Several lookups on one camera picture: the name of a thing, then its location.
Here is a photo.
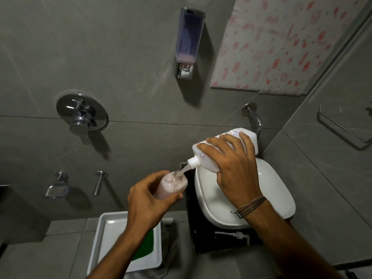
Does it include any white rectangular tray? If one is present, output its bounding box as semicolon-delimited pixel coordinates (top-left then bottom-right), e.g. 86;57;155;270
87;211;163;276

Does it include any grey cloth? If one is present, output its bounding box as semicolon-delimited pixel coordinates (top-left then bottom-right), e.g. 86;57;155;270
161;221;190;272

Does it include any person's right hand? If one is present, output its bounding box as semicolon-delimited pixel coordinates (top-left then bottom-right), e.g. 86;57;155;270
197;132;264;214

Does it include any green sponge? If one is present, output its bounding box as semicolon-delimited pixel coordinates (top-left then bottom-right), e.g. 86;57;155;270
131;229;155;262

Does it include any person's left forearm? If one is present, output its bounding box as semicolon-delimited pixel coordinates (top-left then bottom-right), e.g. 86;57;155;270
86;225;163;279

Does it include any large white refill bottle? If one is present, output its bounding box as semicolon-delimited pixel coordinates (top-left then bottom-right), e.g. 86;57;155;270
187;127;259;175

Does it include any chrome wall rail holder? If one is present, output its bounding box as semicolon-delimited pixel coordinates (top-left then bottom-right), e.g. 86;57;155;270
318;105;372;144

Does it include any white pink patterned curtain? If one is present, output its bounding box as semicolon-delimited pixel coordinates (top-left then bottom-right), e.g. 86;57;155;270
210;0;372;97

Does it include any brown thread wrist bracelet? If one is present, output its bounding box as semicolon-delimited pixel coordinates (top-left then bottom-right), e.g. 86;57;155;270
231;195;267;220

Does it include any person's right forearm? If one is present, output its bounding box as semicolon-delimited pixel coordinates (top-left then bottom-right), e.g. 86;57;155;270
244;200;340;279

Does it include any white pump dispenser head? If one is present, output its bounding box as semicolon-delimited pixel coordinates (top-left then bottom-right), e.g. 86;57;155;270
214;231;251;246

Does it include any wall-mounted clear soap dispenser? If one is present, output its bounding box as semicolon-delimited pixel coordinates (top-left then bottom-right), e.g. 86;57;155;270
173;7;206;80

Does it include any chrome wall tap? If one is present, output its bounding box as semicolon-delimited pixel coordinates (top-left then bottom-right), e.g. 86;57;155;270
93;170;109;197

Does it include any white ceramic washbasin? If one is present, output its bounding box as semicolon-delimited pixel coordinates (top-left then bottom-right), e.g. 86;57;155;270
194;157;296;230

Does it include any person's left hand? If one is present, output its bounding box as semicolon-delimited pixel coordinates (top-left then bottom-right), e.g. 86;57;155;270
127;171;184;233

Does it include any small clear bottle pink liquid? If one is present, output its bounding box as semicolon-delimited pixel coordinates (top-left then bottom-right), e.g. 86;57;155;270
153;170;189;201

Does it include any chrome soap dish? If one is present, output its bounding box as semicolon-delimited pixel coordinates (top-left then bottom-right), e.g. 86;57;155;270
43;171;71;200

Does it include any round chrome shower mixer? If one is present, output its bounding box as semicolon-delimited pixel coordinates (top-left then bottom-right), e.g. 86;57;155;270
55;90;110;137

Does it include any chrome wall spout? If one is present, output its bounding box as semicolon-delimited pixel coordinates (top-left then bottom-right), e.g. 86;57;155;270
241;103;264;141

